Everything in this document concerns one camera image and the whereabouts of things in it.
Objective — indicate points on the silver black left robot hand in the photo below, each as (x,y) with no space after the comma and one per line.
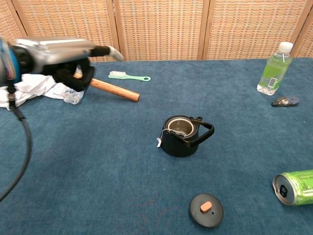
(53,51)

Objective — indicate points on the black teapot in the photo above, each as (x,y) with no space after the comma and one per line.
(176,147)

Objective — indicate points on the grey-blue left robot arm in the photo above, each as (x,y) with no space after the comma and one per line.
(5,63)

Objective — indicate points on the black teapot lid orange knob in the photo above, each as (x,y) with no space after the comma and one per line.
(206,215)

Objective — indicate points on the white crumpled cloth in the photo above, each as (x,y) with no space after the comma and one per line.
(36,85)

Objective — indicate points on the clear bottle blue label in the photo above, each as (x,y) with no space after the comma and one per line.
(72,96)

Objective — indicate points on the mint green brush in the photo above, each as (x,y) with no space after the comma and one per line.
(117,75)

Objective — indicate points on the wooden rolling stick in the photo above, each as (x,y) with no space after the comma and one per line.
(117,90)

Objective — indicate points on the blue carpet table cover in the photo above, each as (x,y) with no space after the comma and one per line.
(97,159)

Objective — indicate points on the woven bamboo folding screen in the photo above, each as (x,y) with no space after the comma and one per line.
(171,29)

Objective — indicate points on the clear bottle green label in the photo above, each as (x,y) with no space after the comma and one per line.
(274,71)

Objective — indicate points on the green drink can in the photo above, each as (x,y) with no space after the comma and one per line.
(300,186)

